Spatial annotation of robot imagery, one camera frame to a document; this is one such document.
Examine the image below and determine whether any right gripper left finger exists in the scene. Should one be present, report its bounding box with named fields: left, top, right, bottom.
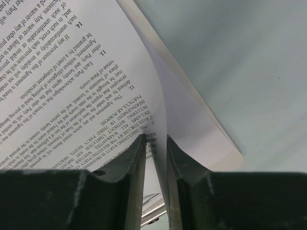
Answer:
left=0, top=134, right=146, bottom=230

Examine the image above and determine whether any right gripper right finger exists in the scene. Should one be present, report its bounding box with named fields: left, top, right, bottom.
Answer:
left=166, top=137, right=307, bottom=230

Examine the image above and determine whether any metal folder clip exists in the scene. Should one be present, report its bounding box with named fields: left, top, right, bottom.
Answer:
left=141, top=193, right=167, bottom=228

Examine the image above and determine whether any white folder with clip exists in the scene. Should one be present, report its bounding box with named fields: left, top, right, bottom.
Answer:
left=118, top=0, right=243, bottom=171

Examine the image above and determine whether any white dense text sheet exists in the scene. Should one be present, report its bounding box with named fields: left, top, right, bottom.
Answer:
left=0, top=0, right=171, bottom=230

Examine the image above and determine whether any white signature form sheet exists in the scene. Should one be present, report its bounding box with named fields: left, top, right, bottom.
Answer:
left=148, top=47, right=235, bottom=166

